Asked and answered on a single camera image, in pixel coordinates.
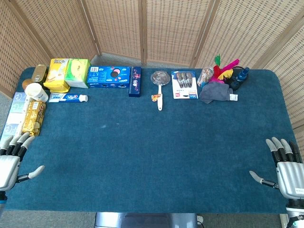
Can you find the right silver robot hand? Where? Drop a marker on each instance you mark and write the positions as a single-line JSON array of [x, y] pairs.
[[287, 180]]

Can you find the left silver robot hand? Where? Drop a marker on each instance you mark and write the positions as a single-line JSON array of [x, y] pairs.
[[8, 166]]

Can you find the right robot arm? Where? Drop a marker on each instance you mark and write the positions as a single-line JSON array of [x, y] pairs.
[[295, 211]]

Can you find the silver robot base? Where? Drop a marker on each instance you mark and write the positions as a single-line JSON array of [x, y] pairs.
[[146, 220]]

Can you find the pale blue tissue packs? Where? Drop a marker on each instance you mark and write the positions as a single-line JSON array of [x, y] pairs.
[[14, 114]]

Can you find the gold wafer snack package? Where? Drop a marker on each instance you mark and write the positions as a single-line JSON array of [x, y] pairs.
[[33, 117]]

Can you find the white paper cup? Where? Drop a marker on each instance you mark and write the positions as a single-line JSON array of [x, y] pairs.
[[36, 92]]

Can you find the brown round lid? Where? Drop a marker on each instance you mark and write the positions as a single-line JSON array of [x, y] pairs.
[[27, 83]]

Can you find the blue white toothpaste tube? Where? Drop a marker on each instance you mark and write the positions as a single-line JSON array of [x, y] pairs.
[[67, 97]]

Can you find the gold tin can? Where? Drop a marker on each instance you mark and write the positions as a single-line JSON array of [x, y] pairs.
[[39, 74]]

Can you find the yellow biscuit package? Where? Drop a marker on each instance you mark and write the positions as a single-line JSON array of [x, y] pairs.
[[56, 76]]

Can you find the black bottle with blue cap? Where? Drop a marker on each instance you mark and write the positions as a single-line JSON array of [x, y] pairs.
[[238, 77]]

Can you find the grey folded cloth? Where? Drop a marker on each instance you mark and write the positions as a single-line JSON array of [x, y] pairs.
[[215, 92]]

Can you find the green tissue box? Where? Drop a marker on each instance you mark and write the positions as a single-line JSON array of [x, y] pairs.
[[77, 72]]

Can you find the colourful feather shuttlecock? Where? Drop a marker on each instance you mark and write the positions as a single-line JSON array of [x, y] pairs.
[[224, 70]]

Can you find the blue Oreo cookie box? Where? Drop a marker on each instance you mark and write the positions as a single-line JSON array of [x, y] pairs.
[[108, 77]]

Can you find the blue table cloth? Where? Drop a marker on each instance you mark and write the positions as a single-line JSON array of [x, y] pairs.
[[152, 152]]

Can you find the dark blue narrow box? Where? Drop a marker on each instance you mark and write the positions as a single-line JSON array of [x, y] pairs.
[[135, 82]]

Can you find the woven bamboo folding screen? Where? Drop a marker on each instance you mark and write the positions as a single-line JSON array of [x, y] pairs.
[[152, 28]]

